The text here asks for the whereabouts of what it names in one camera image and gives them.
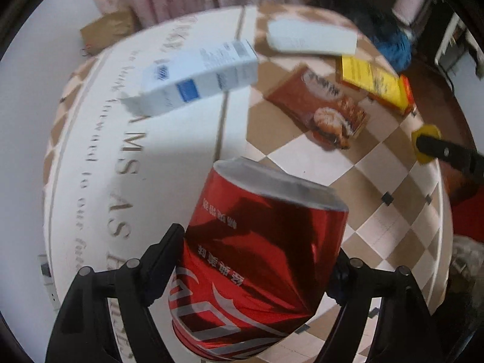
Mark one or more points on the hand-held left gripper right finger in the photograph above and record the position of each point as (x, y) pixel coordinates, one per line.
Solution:
(340, 280)

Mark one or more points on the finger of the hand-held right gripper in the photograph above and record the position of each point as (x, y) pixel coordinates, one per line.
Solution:
(438, 147)

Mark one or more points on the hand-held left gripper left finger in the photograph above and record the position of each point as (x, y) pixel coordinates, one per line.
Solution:
(160, 272)

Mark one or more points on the red soda can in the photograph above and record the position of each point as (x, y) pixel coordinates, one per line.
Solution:
(261, 257)

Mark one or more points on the red cloth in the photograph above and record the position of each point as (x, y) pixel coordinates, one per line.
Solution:
(469, 215)

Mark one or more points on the yellow box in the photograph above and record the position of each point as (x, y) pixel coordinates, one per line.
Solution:
(372, 77)

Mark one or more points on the blue cloth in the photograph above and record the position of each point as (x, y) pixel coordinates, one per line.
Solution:
(395, 51)

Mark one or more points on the white furniture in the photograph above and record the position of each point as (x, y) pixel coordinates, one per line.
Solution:
(455, 41)

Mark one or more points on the white power strip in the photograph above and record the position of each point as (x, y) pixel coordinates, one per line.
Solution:
(49, 279)

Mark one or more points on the clear plastic bag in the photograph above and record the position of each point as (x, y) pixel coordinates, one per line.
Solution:
(467, 259)

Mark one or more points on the brown snack packet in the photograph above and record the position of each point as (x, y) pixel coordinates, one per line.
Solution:
(317, 102)

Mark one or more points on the black cloth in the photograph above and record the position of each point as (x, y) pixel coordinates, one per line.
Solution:
(351, 7)

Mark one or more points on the white tissue packet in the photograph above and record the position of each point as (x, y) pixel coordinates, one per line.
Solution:
(310, 36)

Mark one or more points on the white and blue carton box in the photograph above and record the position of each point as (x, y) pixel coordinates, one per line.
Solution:
(200, 72)

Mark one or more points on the brown cardboard box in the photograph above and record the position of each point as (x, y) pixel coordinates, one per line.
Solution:
(107, 28)

